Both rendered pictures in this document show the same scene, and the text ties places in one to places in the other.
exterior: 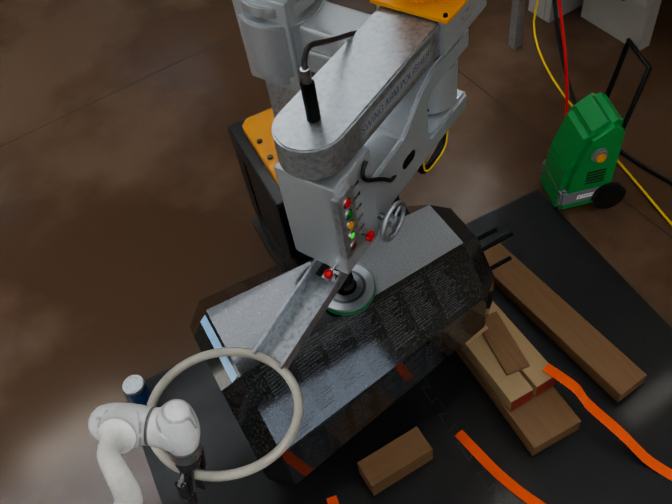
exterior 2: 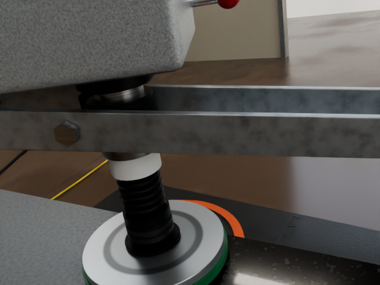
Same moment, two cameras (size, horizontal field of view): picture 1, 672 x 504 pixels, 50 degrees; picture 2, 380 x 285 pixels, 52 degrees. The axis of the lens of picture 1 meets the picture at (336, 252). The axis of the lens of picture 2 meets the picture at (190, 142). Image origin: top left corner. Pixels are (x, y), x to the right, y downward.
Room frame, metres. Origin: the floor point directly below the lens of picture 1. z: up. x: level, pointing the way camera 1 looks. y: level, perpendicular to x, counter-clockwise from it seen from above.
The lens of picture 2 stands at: (1.73, 0.43, 1.19)
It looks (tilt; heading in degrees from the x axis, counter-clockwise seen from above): 23 degrees down; 235
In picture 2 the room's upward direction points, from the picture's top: 9 degrees counter-clockwise
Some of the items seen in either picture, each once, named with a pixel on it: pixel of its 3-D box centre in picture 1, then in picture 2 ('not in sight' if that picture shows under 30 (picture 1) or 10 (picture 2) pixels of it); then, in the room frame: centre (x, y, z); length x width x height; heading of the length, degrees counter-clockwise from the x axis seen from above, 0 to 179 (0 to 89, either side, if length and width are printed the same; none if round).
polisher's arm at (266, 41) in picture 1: (327, 39); not in sight; (2.31, -0.12, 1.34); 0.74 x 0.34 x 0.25; 47
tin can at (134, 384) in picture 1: (137, 390); not in sight; (1.68, 1.04, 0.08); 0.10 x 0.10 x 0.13
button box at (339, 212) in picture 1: (346, 223); not in sight; (1.39, -0.05, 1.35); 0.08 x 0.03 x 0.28; 138
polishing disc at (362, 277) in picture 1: (346, 287); (154, 242); (1.51, -0.01, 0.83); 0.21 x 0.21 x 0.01
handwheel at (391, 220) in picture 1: (384, 217); not in sight; (1.52, -0.18, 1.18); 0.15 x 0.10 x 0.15; 138
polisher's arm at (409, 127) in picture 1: (396, 133); not in sight; (1.79, -0.29, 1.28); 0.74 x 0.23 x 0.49; 138
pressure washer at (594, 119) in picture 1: (590, 131); not in sight; (2.42, -1.35, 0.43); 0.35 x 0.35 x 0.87; 3
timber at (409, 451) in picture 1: (395, 460); not in sight; (1.11, -0.08, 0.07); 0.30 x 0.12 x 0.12; 111
